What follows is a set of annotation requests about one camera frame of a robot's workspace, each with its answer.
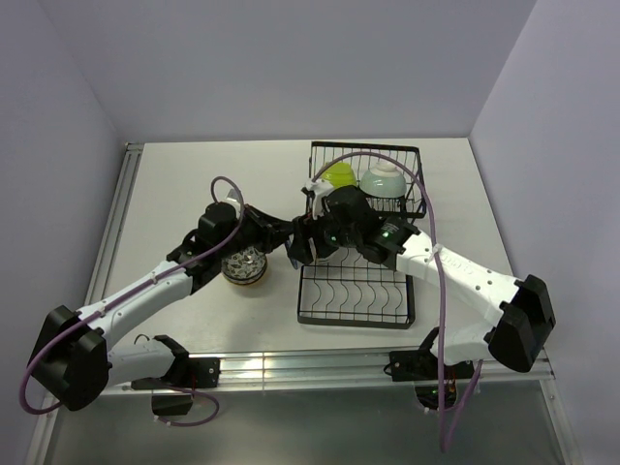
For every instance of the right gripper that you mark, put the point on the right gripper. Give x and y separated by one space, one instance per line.
304 231

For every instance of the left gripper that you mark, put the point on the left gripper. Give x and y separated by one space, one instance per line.
271 231

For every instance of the green square bowl white inside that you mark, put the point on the green square bowl white inside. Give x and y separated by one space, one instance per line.
339 175

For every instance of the teal dashed ceramic bowl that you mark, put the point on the teal dashed ceramic bowl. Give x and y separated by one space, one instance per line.
383 180

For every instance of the blue floral small bowl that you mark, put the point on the blue floral small bowl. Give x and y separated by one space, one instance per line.
290 254

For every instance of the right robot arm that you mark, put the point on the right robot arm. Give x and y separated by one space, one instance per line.
516 315

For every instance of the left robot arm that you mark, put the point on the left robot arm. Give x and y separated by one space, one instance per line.
75 357

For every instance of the leaf patterned bowl stack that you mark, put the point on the leaf patterned bowl stack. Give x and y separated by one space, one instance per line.
245 267

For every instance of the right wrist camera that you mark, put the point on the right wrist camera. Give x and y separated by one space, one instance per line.
316 191

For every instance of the black wire dish rack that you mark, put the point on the black wire dish rack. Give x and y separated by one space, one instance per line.
345 289

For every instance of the aluminium frame rail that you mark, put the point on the aluminium frame rail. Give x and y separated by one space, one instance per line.
287 393

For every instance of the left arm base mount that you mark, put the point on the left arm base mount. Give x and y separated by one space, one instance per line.
188 386

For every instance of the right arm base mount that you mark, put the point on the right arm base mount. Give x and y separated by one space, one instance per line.
420 367

